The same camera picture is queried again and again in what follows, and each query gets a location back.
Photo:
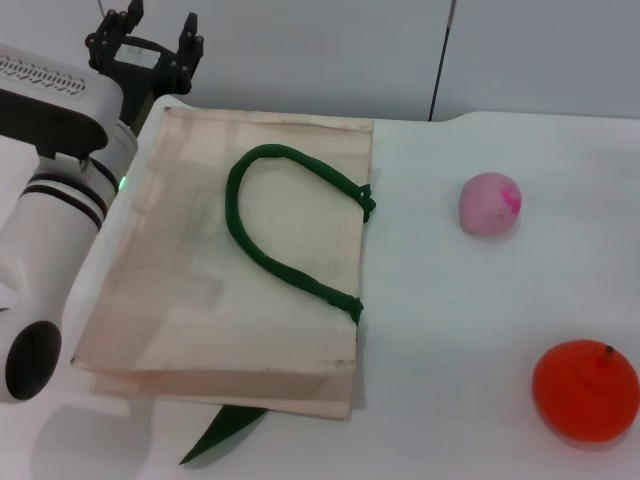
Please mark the orange fruit with stem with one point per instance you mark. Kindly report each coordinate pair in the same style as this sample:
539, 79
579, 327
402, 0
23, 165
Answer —
580, 395

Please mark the pink peach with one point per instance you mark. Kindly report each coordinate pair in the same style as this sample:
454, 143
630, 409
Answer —
487, 205

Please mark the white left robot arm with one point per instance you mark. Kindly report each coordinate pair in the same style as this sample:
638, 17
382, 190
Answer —
55, 230

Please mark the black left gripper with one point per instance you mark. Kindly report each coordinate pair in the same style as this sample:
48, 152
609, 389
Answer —
150, 75

